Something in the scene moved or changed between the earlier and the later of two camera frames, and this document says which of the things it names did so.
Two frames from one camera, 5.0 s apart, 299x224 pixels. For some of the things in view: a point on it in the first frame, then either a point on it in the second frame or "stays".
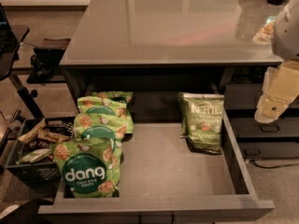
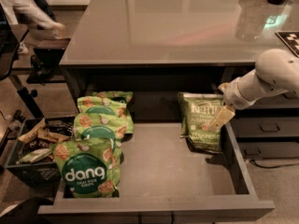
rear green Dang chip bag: [119, 96] stays
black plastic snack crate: [32, 160] stays
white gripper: [287, 35] to [234, 96]
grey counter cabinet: [170, 39] stays
